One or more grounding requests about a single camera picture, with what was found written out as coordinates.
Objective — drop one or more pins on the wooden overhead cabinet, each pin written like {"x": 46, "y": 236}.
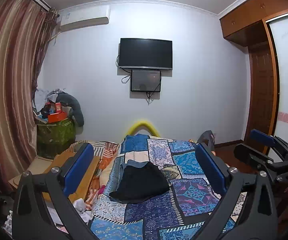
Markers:
{"x": 244, "y": 25}

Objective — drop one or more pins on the black wall television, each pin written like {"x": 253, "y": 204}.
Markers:
{"x": 145, "y": 53}

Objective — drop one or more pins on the black pants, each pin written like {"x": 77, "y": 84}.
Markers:
{"x": 140, "y": 184}

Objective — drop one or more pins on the orange box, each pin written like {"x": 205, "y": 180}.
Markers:
{"x": 56, "y": 113}

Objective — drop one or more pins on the blue patchwork bedspread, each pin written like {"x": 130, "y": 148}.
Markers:
{"x": 177, "y": 214}

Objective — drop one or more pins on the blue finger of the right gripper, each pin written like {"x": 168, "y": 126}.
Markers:
{"x": 263, "y": 138}

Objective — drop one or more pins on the yellow curved headboard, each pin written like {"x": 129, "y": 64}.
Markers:
{"x": 143, "y": 125}

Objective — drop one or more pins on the small wall monitor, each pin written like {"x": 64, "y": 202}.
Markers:
{"x": 145, "y": 81}

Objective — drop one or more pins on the folded blue jeans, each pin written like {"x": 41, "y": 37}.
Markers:
{"x": 131, "y": 163}

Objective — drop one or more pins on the wooden lap desk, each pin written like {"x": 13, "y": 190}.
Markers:
{"x": 60, "y": 160}

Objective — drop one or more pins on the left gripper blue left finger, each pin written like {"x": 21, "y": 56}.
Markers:
{"x": 75, "y": 167}

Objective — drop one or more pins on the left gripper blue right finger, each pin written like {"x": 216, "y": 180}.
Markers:
{"x": 213, "y": 167}

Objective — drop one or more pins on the green storage bag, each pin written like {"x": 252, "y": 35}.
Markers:
{"x": 54, "y": 138}

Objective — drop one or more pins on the grey plush pillow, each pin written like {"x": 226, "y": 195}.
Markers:
{"x": 70, "y": 101}

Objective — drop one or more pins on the white air conditioner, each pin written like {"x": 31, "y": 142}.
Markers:
{"x": 86, "y": 17}

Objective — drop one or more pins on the striped red curtain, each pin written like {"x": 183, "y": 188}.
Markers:
{"x": 25, "y": 32}

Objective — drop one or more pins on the striped orange blanket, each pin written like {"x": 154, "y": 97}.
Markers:
{"x": 107, "y": 152}

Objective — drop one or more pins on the brown wooden door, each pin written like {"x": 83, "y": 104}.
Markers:
{"x": 264, "y": 87}

